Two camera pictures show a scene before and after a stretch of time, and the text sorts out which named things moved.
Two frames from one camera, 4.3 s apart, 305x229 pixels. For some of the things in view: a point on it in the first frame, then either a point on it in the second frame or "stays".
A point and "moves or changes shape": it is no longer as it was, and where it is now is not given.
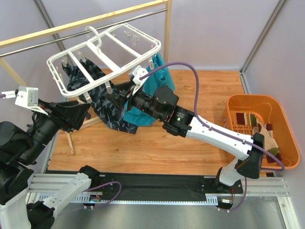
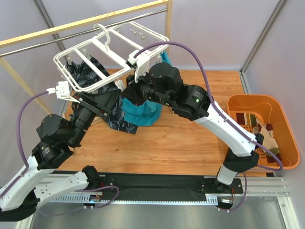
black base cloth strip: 121,186 stays
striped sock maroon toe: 246,119 stays
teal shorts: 161,78 moves or changes shape
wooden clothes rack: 5,64 stays
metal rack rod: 82,33 stays
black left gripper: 62,117 → 93,105
